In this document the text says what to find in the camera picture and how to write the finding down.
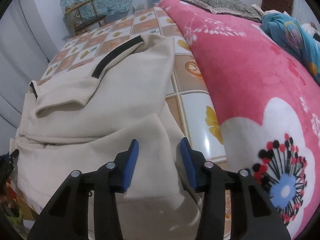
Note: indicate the tile patterned table mat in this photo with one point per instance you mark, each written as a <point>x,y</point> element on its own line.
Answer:
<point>190,100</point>

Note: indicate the wooden chair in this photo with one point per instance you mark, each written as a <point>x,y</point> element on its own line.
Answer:
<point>87,21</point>

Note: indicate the pink floral blanket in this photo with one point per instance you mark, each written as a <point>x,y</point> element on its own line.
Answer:
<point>250,67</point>

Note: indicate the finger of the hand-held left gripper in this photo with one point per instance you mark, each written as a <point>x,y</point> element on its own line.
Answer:
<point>11,159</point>

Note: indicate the cream zip jacket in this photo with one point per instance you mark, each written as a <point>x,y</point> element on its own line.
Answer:
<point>100,110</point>

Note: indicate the white curtain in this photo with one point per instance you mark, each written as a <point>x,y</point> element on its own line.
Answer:
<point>15,67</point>

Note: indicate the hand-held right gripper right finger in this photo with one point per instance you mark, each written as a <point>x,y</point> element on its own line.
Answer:
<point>188,165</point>

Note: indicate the white wall socket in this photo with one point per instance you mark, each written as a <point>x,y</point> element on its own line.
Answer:
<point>139,6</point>

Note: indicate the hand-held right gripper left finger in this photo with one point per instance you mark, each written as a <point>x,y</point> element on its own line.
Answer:
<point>131,165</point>

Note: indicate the grey patterned pillow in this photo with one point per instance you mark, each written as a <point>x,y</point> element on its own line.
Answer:
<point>220,3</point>

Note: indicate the blue printed cloth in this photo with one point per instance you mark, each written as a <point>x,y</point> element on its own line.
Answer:
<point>287,30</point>

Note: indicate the white and black cloth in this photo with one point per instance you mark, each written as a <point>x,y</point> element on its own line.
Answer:
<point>306,27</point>

